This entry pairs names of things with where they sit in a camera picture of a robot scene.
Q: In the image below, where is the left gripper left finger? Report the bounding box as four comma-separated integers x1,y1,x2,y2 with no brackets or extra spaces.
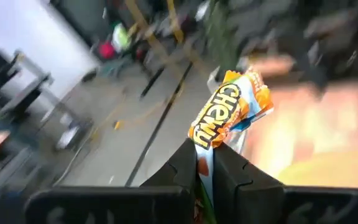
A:
140,138,198,224

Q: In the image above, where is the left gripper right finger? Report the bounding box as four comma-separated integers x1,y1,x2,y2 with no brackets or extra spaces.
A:
213,142,286,224

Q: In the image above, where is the red object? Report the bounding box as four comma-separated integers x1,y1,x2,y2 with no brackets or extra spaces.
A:
97,42,116,60

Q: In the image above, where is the green and white object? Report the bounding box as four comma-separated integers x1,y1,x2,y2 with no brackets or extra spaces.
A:
111,23,131,52

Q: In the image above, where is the yellow stand leg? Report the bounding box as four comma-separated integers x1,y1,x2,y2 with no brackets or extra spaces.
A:
165,0,186,44
124,0,170,66

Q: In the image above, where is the black office desk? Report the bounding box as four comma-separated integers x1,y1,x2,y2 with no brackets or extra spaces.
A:
0,49,54,124

